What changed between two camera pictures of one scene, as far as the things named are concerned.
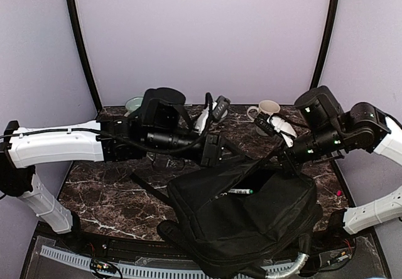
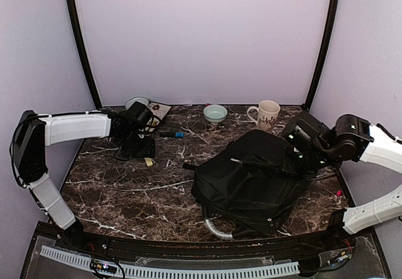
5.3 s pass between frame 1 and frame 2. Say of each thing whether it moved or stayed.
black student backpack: moved
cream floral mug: stayed
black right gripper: stayed
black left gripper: moved
